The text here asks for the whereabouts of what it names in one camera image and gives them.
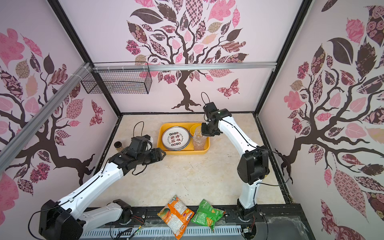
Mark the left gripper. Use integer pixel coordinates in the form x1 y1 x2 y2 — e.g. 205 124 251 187
137 147 167 166

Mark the clear cup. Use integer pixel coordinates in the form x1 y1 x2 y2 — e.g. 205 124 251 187
193 126 207 142
193 141 206 151

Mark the yellow bowl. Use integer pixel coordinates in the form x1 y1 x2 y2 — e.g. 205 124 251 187
190 123 202 137

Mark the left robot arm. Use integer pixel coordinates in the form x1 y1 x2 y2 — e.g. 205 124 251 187
39 135 166 240

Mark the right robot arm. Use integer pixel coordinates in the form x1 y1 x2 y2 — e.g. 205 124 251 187
202 102 270 221

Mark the yellow plastic bin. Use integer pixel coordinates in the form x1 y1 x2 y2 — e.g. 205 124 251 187
157 122 210 155

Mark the black-capped bottle left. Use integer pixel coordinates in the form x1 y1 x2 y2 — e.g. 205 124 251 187
114 141 124 152

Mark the orange snack bag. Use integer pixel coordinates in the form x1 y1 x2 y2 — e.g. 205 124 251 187
157 195 195 240

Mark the white vent grille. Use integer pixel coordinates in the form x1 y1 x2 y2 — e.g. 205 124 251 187
83 225 243 240

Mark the green snack bag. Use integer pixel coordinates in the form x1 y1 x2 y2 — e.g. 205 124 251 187
191 199 226 232

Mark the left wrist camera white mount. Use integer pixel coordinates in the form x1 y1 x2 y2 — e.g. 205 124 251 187
143 135 154 144

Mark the black wire basket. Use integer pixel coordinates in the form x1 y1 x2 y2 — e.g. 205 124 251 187
81 62 153 94

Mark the aluminium rail bar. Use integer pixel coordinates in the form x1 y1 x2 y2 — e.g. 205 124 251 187
0 62 277 175

